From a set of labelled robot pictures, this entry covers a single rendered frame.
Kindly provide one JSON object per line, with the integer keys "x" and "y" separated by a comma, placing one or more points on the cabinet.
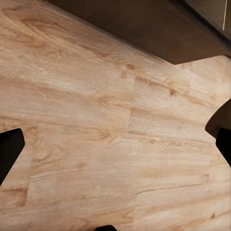
{"x": 177, "y": 31}

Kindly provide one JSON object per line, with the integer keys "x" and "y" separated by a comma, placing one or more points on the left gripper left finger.
{"x": 12, "y": 143}

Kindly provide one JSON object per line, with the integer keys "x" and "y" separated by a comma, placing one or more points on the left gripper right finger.
{"x": 223, "y": 143}

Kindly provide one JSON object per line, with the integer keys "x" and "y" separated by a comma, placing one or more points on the pillar candle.
{"x": 220, "y": 119}

